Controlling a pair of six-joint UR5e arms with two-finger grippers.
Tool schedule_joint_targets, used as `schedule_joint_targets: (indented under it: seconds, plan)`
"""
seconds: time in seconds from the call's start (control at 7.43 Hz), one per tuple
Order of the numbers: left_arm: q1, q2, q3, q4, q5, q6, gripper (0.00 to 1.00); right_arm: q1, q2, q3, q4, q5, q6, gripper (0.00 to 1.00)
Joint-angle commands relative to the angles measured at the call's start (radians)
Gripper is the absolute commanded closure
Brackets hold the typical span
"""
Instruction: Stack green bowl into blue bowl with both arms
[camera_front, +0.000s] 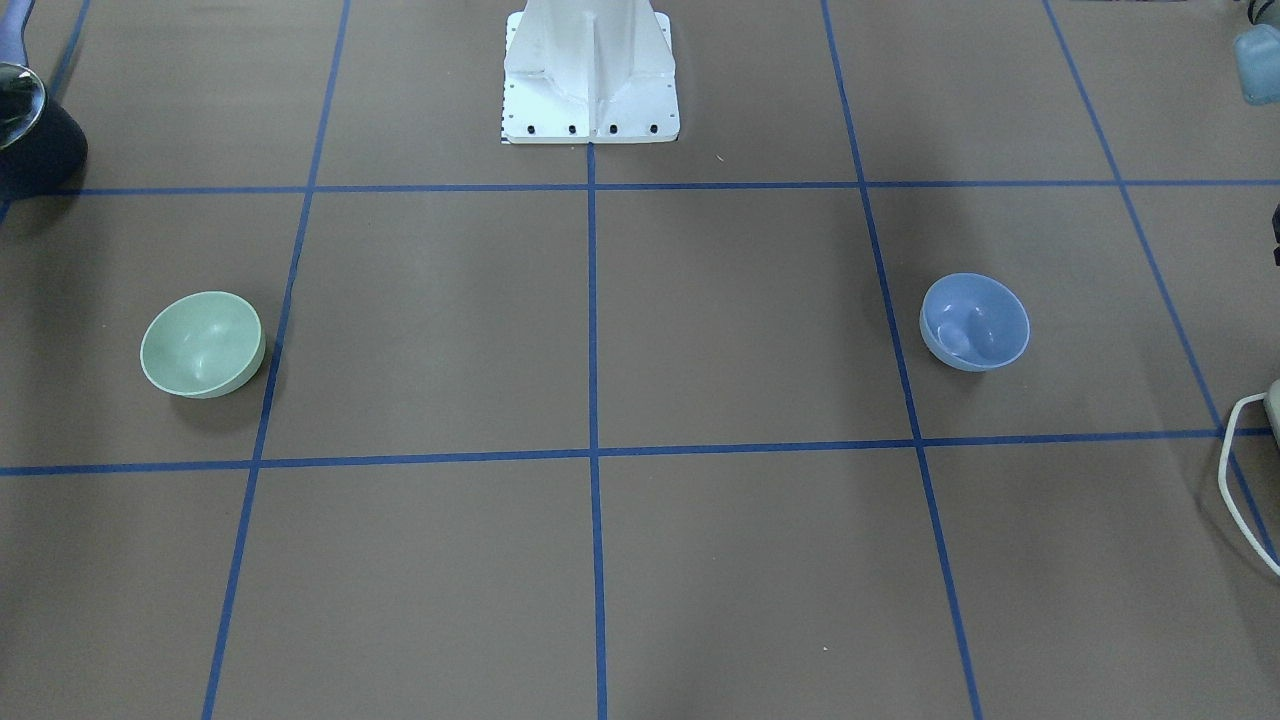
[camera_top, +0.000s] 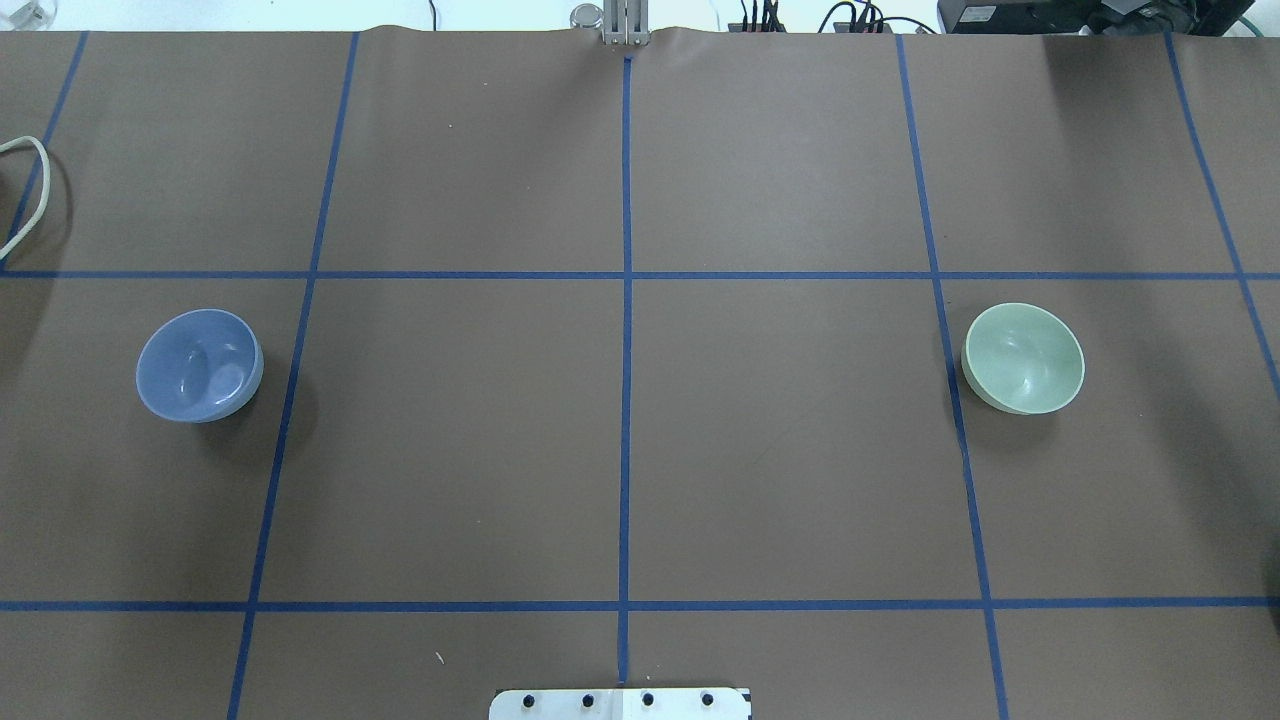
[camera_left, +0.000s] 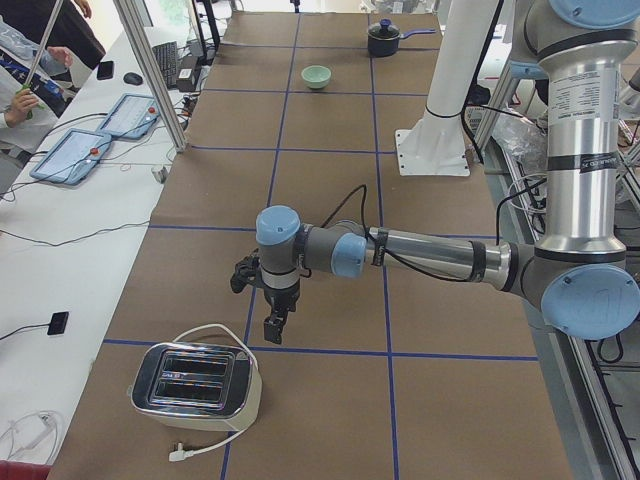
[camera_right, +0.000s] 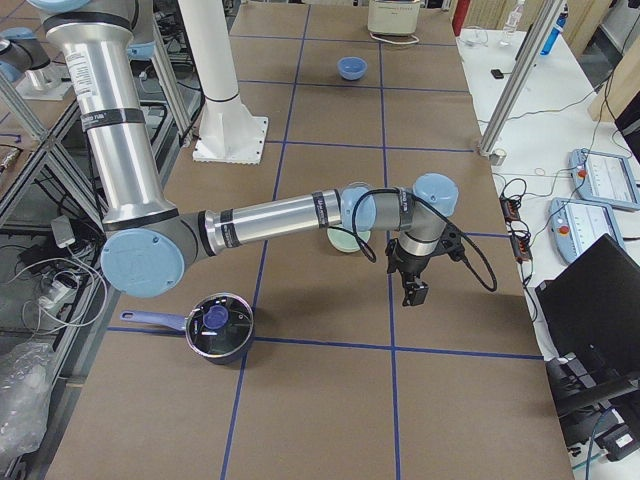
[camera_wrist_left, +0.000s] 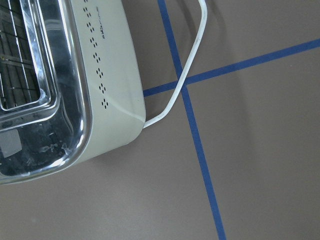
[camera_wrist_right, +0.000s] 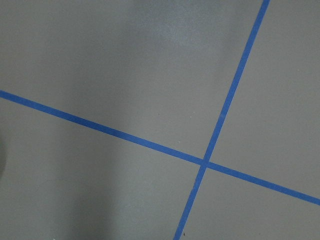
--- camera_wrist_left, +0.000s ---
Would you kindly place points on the white and chrome toaster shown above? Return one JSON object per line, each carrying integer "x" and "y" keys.
{"x": 70, "y": 87}

